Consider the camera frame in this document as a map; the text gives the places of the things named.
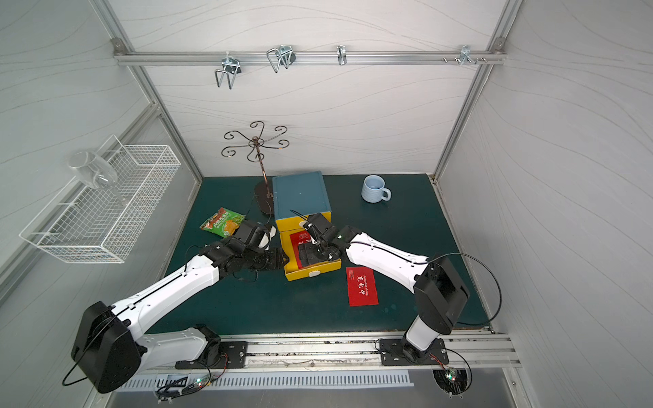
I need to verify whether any yellow drawer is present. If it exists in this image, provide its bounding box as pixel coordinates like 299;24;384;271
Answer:
275;214;309;233
281;229;342;282

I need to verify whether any teal drawer cabinet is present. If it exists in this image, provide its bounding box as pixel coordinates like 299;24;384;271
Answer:
272;171;332;220

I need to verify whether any red postcard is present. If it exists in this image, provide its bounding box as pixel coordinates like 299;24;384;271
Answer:
290;231;311;269
346;267;379;307

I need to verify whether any yellow top drawer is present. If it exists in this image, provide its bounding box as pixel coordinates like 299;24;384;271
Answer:
275;214;309;233

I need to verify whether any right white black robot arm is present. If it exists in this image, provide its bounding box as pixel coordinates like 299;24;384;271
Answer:
300;214;470;353

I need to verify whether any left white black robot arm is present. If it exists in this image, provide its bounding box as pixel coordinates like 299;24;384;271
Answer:
71;221;289;394

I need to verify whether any green snack packet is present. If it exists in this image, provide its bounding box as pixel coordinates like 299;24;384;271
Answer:
200;207;245;238

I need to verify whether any bronze mug tree stand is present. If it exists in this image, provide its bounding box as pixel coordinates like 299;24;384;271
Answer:
220;120;290;216

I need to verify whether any light blue mug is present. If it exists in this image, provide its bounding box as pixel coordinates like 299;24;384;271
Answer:
361;175;392;204

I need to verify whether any white vent strip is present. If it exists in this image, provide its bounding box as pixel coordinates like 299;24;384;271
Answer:
118;370;414;392

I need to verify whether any left controller wiring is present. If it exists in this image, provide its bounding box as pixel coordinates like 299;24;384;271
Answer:
154;351;230;404

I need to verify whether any clear wine glass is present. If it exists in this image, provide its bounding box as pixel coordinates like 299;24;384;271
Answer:
68;151;128;207

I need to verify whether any right round fan unit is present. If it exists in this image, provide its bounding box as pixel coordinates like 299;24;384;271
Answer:
433;368;473;396

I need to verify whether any metal double hook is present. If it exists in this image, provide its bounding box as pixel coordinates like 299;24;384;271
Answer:
214;54;242;89

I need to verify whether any small metal clip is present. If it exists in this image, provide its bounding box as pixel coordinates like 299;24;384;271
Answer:
336;45;347;66

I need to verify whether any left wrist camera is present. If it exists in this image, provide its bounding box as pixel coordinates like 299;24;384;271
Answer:
258;225;277;250

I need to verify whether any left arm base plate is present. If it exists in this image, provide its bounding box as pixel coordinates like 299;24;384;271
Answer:
174;341;248;370

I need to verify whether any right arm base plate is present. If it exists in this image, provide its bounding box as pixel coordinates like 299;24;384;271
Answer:
375;338;449;367

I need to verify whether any white wire basket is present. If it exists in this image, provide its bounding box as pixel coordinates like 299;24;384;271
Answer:
19;135;180;264

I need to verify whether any right black cable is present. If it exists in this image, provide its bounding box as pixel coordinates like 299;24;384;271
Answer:
351;239;503;327

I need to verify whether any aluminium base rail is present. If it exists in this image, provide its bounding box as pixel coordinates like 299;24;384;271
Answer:
101;332;521;377

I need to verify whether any metal wire hook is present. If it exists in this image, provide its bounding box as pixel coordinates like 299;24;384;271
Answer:
266;45;297;73

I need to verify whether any aluminium top rail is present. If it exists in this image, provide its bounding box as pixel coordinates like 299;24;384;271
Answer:
114;49;508;67

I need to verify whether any metal bracket with bolts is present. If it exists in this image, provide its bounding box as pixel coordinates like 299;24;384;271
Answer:
442;45;487;66

